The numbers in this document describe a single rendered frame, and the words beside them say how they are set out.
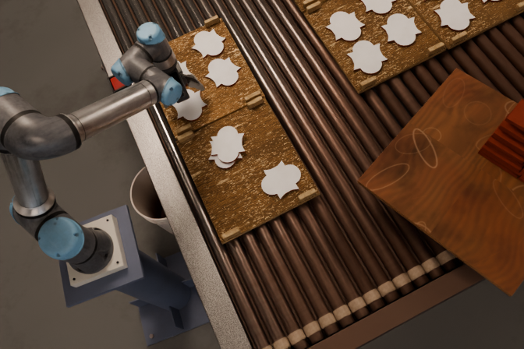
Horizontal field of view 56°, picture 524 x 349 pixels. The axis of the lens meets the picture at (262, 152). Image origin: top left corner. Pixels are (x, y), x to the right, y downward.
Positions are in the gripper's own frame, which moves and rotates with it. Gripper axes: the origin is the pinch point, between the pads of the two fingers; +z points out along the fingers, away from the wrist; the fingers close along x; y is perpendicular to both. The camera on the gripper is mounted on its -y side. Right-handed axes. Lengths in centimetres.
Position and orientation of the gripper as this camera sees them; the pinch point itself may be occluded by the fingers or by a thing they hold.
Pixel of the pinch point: (185, 100)
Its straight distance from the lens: 178.2
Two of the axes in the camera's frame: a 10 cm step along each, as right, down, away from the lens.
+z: 1.7, 4.5, 8.8
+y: -4.1, -7.8, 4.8
